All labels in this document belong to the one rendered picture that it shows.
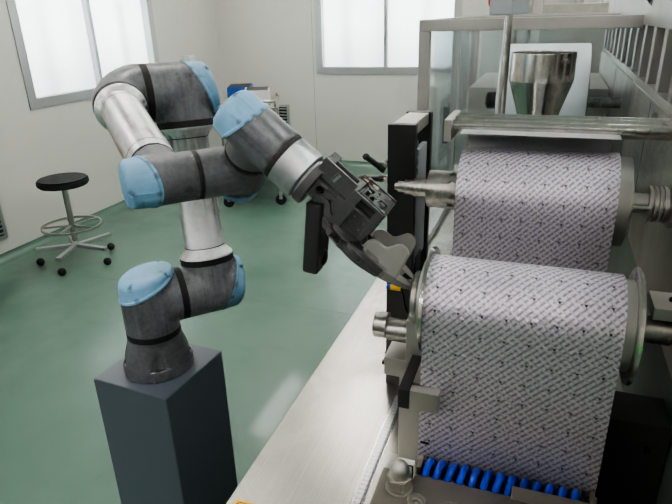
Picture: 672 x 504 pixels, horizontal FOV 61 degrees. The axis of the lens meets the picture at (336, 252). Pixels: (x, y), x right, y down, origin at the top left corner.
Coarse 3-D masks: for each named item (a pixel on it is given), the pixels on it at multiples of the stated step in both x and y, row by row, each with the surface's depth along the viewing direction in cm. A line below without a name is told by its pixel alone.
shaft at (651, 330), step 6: (648, 318) 70; (648, 324) 70; (654, 324) 70; (660, 324) 69; (666, 324) 69; (648, 330) 70; (654, 330) 69; (660, 330) 69; (666, 330) 69; (648, 336) 70; (654, 336) 70; (660, 336) 69; (666, 336) 69; (660, 342) 70; (666, 342) 70
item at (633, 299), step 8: (424, 264) 77; (632, 280) 71; (632, 288) 69; (632, 296) 68; (416, 304) 75; (632, 304) 67; (416, 312) 75; (632, 312) 67; (416, 320) 75; (632, 320) 67; (416, 328) 76; (632, 328) 66; (632, 336) 66; (624, 344) 67; (632, 344) 67; (624, 352) 67; (632, 352) 67; (624, 360) 68; (624, 368) 69
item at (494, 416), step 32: (448, 384) 76; (480, 384) 75; (512, 384) 73; (544, 384) 72; (576, 384) 70; (608, 384) 69; (448, 416) 78; (480, 416) 77; (512, 416) 75; (544, 416) 73; (576, 416) 72; (608, 416) 70; (448, 448) 80; (480, 448) 78; (512, 448) 77; (544, 448) 75; (576, 448) 74; (544, 480) 77; (576, 480) 75
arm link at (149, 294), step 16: (128, 272) 122; (144, 272) 121; (160, 272) 120; (176, 272) 123; (128, 288) 117; (144, 288) 116; (160, 288) 118; (176, 288) 121; (128, 304) 118; (144, 304) 118; (160, 304) 119; (176, 304) 121; (128, 320) 120; (144, 320) 119; (160, 320) 120; (176, 320) 124; (144, 336) 120; (160, 336) 121
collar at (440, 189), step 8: (432, 176) 97; (440, 176) 97; (448, 176) 96; (456, 176) 96; (432, 184) 97; (440, 184) 96; (448, 184) 96; (432, 192) 97; (440, 192) 96; (448, 192) 96; (432, 200) 97; (440, 200) 97; (448, 200) 96; (448, 208) 99
